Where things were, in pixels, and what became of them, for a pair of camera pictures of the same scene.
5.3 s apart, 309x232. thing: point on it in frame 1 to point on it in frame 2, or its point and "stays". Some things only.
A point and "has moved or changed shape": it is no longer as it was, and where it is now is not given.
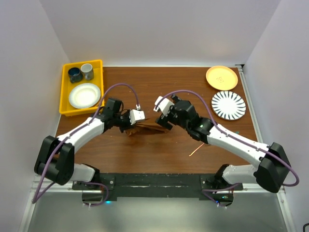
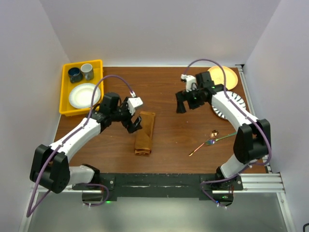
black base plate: [157, 185] stays
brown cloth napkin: [146, 127] has moved or changed shape
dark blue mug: [75, 75] stays
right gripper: [163, 122] to [184, 95]
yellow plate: [221, 78] stays
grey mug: [87, 71] stays
